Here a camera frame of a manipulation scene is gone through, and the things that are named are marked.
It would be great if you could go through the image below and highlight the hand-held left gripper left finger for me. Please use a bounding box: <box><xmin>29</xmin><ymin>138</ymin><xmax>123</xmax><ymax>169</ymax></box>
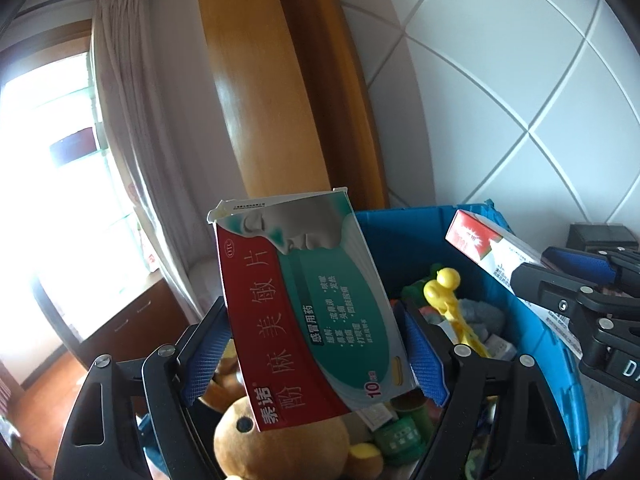
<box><xmin>52</xmin><ymin>296</ymin><xmax>233</xmax><ymax>480</ymax></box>

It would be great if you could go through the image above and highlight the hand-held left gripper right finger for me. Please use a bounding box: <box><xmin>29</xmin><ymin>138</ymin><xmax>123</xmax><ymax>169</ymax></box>
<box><xmin>397</xmin><ymin>300</ymin><xmax>581</xmax><ymax>480</ymax></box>

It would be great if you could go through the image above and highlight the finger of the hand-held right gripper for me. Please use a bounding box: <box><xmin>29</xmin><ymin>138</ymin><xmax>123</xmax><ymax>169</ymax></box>
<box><xmin>542</xmin><ymin>245</ymin><xmax>640</xmax><ymax>306</ymax></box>
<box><xmin>510</xmin><ymin>262</ymin><xmax>631</xmax><ymax>371</ymax></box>

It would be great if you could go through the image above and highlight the yellow giraffe toy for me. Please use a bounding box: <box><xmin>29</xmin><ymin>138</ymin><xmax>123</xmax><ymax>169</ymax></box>
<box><xmin>422</xmin><ymin>266</ymin><xmax>493</xmax><ymax>361</ymax></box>

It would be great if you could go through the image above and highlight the long red and white box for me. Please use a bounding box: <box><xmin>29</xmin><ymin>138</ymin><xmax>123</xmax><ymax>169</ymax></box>
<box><xmin>445</xmin><ymin>209</ymin><xmax>583</xmax><ymax>358</ymax></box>

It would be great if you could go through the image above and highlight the red and green medicine box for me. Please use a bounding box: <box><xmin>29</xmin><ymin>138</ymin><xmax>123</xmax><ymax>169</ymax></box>
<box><xmin>207</xmin><ymin>187</ymin><xmax>420</xmax><ymax>433</ymax></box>

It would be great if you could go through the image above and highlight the blue plastic crate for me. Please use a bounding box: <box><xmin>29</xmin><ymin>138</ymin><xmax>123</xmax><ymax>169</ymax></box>
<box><xmin>135</xmin><ymin>202</ymin><xmax>588</xmax><ymax>480</ymax></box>

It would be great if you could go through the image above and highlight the black gift box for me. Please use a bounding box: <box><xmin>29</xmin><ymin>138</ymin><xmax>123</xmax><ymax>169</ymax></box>
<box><xmin>566</xmin><ymin>223</ymin><xmax>640</xmax><ymax>252</ymax></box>

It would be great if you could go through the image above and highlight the dark green can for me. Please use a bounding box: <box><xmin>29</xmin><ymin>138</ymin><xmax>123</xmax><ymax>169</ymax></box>
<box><xmin>390</xmin><ymin>392</ymin><xmax>433</xmax><ymax>441</ymax></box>

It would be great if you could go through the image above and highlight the grey blue cloth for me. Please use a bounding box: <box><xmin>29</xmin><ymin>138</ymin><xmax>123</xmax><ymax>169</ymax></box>
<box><xmin>452</xmin><ymin>299</ymin><xmax>506</xmax><ymax>346</ymax></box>

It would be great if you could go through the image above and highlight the wooden drawer cabinet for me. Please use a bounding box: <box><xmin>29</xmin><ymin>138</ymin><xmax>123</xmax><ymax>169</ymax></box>
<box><xmin>75</xmin><ymin>277</ymin><xmax>188</xmax><ymax>358</ymax></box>

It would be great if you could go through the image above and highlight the bright green labelled jar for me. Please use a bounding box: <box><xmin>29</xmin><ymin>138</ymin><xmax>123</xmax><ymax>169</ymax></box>
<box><xmin>372</xmin><ymin>417</ymin><xmax>423</xmax><ymax>466</ymax></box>

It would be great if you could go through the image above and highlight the brown teddy bear plush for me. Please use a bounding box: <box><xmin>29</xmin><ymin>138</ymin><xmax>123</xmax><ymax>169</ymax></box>
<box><xmin>200</xmin><ymin>340</ymin><xmax>386</xmax><ymax>480</ymax></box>

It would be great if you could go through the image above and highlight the window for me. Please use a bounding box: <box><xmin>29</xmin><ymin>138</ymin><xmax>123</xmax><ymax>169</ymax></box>
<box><xmin>0</xmin><ymin>50</ymin><xmax>141</xmax><ymax>361</ymax></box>

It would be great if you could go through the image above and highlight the white curtain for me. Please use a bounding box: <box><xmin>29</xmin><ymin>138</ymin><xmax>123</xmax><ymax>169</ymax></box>
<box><xmin>90</xmin><ymin>0</ymin><xmax>223</xmax><ymax>311</ymax></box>

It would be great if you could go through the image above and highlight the wooden door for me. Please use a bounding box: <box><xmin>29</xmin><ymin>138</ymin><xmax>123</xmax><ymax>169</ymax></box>
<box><xmin>192</xmin><ymin>0</ymin><xmax>391</xmax><ymax>211</ymax></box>

